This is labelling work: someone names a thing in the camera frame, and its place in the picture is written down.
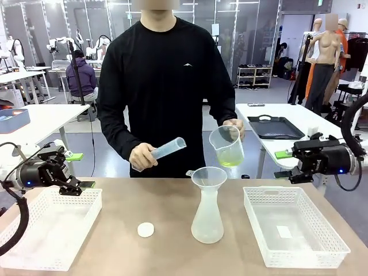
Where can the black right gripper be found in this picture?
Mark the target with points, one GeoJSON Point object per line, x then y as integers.
{"type": "Point", "coordinates": [325, 158]}

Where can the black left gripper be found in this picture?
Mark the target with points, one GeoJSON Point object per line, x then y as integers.
{"type": "Point", "coordinates": [43, 172]}

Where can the white perforated plastic basket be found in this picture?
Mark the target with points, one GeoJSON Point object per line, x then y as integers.
{"type": "Point", "coordinates": [287, 201]}
{"type": "Point", "coordinates": [66, 247]}

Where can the clear plastic beaker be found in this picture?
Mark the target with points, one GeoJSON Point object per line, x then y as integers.
{"type": "Point", "coordinates": [228, 152]}

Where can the clear plastic funnel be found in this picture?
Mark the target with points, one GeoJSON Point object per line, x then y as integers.
{"type": "Point", "coordinates": [210, 176]}

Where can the white round flask stopper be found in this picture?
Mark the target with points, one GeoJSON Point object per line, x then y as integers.
{"type": "Point", "coordinates": [145, 230]}

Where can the clear plastic measuring cylinder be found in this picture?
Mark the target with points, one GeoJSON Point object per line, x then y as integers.
{"type": "Point", "coordinates": [169, 147]}

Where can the translucent plastic conical flask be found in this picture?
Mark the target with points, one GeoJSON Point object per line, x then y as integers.
{"type": "Point", "coordinates": [207, 227]}

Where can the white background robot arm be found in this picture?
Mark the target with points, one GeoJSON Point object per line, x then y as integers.
{"type": "Point", "coordinates": [61, 41]}
{"type": "Point", "coordinates": [97, 46]}
{"type": "Point", "coordinates": [17, 51]}

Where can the person's right forearm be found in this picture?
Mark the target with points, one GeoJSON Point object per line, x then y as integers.
{"type": "Point", "coordinates": [118, 138]}

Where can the person's left forearm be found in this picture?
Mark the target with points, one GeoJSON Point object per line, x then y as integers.
{"type": "Point", "coordinates": [225, 109]}

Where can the person's left hand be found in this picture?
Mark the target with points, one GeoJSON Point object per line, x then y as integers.
{"type": "Point", "coordinates": [241, 129]}

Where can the person's right hand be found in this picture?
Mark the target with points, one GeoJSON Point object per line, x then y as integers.
{"type": "Point", "coordinates": [142, 156]}

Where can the black plastic tray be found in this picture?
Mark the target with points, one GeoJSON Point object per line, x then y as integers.
{"type": "Point", "coordinates": [273, 126]}

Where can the white side table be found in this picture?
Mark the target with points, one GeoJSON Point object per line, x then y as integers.
{"type": "Point", "coordinates": [51, 118]}
{"type": "Point", "coordinates": [316, 115]}

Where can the blue storage box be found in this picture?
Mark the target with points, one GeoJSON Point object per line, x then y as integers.
{"type": "Point", "coordinates": [14, 120]}

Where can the seated person in purple hoodie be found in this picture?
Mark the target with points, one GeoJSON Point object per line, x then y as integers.
{"type": "Point", "coordinates": [82, 77]}

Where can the white shoe rack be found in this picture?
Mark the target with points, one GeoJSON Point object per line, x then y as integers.
{"type": "Point", "coordinates": [254, 77]}

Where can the black tripod pole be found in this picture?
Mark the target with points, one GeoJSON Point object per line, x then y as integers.
{"type": "Point", "coordinates": [302, 66]}
{"type": "Point", "coordinates": [75, 72]}

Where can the beige bare mannequin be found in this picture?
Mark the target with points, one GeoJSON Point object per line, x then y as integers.
{"type": "Point", "coordinates": [327, 51]}

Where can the person in black sweater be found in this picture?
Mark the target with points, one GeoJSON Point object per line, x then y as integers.
{"type": "Point", "coordinates": [166, 86]}

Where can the black hanging garment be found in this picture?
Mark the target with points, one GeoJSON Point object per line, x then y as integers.
{"type": "Point", "coordinates": [356, 54]}

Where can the white mannequin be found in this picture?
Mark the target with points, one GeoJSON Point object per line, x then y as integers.
{"type": "Point", "coordinates": [317, 27]}

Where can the mannequin in orange clothes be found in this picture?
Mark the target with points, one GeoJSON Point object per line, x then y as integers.
{"type": "Point", "coordinates": [343, 28]}

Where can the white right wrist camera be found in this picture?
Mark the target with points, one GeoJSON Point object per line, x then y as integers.
{"type": "Point", "coordinates": [313, 131]}

